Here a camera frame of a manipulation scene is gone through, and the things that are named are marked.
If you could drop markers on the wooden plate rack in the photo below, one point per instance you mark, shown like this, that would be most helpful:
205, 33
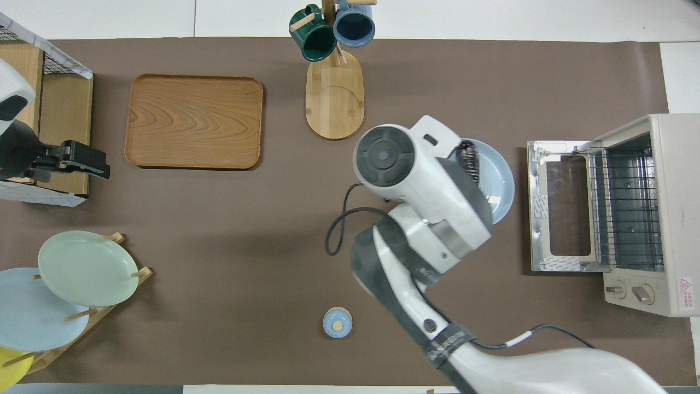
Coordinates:
116, 237

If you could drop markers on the beige toaster oven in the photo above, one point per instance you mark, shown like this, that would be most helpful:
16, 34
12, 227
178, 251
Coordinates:
678, 191

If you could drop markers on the yellow plate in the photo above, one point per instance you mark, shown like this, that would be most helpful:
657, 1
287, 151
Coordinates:
11, 372

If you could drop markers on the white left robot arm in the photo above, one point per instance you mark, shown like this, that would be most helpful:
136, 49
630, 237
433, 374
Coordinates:
11, 82

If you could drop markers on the pale green plate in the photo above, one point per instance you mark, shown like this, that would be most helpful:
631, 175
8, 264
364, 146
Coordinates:
87, 268

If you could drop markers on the dark purple eggplant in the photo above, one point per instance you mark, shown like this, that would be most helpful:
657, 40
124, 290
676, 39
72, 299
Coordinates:
469, 158

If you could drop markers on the silver oven knob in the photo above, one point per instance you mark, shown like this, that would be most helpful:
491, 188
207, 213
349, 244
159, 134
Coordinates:
643, 294
617, 290

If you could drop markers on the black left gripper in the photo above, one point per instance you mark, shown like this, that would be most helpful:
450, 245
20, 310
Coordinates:
76, 157

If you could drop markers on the wooden mug tree stand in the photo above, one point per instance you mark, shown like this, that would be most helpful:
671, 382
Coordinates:
333, 104

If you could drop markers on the light blue round plate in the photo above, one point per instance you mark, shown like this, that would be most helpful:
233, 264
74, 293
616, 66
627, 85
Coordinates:
497, 180

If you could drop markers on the brown table mat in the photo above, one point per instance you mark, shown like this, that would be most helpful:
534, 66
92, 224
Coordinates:
492, 82

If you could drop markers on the pale blue large plate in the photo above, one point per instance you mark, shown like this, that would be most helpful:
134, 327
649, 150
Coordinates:
33, 317

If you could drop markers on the oven door with glass window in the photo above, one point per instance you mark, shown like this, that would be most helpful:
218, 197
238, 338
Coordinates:
538, 219

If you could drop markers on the rectangular wooden tray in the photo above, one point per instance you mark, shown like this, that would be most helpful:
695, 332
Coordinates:
191, 120

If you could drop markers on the dark green mug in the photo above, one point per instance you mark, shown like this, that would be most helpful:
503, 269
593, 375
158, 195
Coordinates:
314, 38

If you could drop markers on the red warning sticker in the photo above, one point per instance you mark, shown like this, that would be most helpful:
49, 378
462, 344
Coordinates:
686, 295

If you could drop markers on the blue grey mug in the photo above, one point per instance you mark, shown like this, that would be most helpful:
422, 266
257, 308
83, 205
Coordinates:
354, 24

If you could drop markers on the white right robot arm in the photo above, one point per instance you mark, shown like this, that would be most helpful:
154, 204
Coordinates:
415, 180

